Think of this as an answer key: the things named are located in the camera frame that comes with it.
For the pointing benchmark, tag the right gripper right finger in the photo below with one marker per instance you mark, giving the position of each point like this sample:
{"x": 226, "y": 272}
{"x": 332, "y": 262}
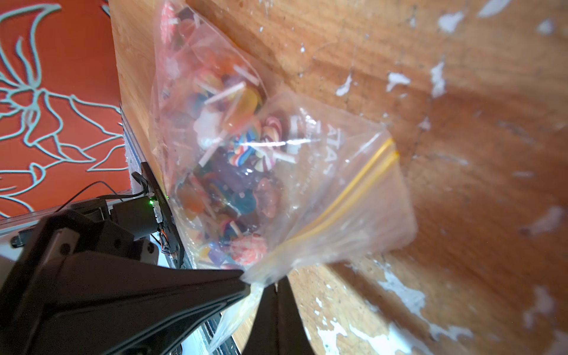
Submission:
{"x": 278, "y": 327}

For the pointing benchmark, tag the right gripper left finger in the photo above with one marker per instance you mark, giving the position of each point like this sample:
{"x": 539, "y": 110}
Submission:
{"x": 85, "y": 287}

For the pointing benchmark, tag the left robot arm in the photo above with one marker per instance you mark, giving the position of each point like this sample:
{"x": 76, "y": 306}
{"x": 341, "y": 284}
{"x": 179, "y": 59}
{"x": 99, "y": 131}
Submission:
{"x": 151, "y": 217}

